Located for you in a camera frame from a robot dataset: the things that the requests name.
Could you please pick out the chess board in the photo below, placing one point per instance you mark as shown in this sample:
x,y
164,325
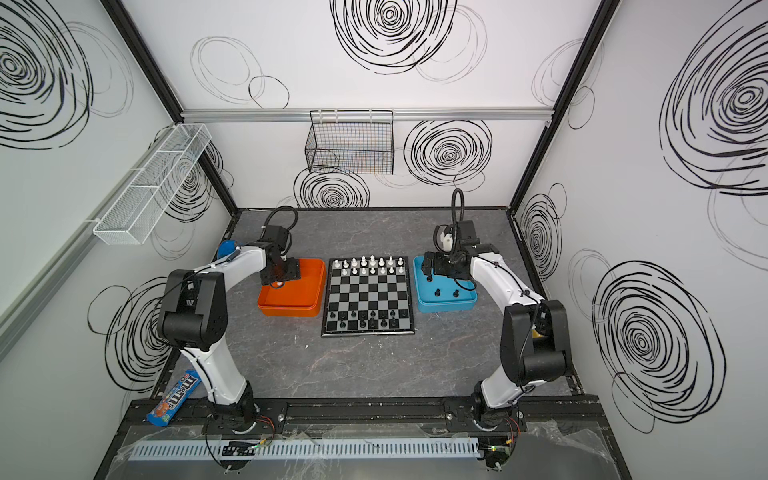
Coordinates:
x,y
368,296

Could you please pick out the candy packet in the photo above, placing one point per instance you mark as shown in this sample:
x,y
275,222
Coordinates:
x,y
167,408

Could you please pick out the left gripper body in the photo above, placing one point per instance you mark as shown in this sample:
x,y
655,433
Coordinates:
x,y
284,271

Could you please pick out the black wire basket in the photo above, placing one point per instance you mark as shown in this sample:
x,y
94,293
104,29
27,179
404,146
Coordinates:
x,y
352,140

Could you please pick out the blue lidded cup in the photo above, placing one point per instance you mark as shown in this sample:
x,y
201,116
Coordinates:
x,y
227,251

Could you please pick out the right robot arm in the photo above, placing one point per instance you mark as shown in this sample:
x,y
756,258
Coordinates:
x,y
535,343

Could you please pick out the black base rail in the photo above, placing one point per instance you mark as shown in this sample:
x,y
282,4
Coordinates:
x,y
456,411

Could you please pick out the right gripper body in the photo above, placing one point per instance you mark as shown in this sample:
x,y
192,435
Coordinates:
x,y
443,265

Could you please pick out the orange tray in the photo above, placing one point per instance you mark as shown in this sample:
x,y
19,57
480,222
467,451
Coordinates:
x,y
296,298

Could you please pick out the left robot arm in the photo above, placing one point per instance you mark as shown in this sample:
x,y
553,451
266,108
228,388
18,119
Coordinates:
x,y
193,316

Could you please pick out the white cable duct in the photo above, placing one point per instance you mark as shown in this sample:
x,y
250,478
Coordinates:
x,y
333,449

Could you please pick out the white wire shelf basket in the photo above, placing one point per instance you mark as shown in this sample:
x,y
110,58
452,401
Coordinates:
x,y
168,182

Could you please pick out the blue tray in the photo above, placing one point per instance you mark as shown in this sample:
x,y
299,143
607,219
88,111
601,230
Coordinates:
x,y
440,294

